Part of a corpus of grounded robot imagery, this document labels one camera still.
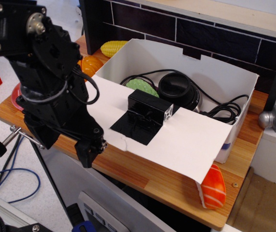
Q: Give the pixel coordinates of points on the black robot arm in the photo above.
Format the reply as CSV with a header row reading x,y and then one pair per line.
x,y
30,41

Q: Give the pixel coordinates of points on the black taped handle block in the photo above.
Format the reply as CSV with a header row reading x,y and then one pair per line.
x,y
145,116

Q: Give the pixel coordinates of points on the grey toy oven front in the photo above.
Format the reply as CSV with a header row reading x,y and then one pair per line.
x,y
110,205

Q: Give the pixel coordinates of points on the white cardboard box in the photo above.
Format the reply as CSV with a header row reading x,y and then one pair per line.
x,y
188,142

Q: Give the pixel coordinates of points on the black round camera device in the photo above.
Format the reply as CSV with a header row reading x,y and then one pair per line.
x,y
178,89

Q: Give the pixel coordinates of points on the green toy vegetable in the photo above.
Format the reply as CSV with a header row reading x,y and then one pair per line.
x,y
142,85

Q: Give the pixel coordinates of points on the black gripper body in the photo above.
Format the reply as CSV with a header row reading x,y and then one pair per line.
x,y
54,106

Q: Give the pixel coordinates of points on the red plate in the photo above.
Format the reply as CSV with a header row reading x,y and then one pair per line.
x,y
16,92

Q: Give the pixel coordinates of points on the dark brick backsplash panel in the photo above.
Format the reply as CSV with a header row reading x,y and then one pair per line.
x,y
109,20

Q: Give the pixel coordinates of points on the yellow toy corn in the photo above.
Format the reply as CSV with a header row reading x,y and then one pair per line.
x,y
110,48

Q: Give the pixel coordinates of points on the aluminium frame profile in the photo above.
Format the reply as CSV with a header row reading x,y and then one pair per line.
x,y
12,219

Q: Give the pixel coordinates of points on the orange toy pumpkin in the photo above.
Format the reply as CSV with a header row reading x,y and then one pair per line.
x,y
89,65

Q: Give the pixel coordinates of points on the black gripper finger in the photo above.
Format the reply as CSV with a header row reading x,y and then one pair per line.
x,y
88,149

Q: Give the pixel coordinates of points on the salmon sushi toy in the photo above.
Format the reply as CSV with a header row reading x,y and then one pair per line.
x,y
212,190

